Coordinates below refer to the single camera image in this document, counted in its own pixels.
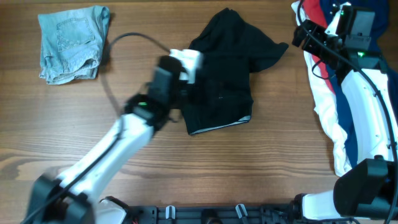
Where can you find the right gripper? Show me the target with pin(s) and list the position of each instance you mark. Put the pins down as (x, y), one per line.
(304, 34)

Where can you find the black shorts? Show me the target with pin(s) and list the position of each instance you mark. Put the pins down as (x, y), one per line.
(232, 49)

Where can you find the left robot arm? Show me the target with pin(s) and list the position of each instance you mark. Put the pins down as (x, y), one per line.
(71, 197)

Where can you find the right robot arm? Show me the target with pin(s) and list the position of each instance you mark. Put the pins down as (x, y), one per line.
(350, 82)

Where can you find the red garment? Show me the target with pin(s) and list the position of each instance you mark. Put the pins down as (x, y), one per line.
(314, 12)

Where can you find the white garment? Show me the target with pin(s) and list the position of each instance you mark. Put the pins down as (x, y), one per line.
(325, 108)

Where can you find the navy blue garment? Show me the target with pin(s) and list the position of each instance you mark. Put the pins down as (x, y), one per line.
(380, 24)

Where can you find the folded light denim shorts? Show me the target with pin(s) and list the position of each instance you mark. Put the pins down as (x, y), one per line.
(72, 44)

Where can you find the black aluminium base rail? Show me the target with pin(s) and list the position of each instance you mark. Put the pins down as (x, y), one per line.
(240, 213)

